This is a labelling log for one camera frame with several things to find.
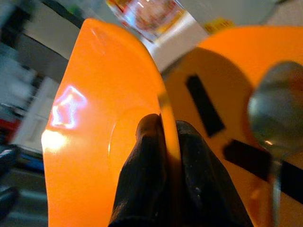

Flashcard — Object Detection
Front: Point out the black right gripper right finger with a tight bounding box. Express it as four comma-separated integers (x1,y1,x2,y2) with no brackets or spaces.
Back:
170,120,253,227

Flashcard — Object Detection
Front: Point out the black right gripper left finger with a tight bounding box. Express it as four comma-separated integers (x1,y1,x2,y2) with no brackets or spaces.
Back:
108,113,171,227

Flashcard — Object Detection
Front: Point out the orange plastic plate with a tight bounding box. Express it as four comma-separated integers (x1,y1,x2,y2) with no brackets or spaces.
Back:
41,18,303,227

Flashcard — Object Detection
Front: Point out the silver metal spoon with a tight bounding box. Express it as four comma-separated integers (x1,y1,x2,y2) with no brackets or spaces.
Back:
247,61,303,227

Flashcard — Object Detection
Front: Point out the black tape strip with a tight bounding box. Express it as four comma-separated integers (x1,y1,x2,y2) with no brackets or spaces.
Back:
223,139,303,204
186,74,226,138

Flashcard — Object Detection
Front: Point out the colourful printed food box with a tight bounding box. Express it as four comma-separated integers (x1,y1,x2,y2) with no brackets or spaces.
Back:
106,0,187,43

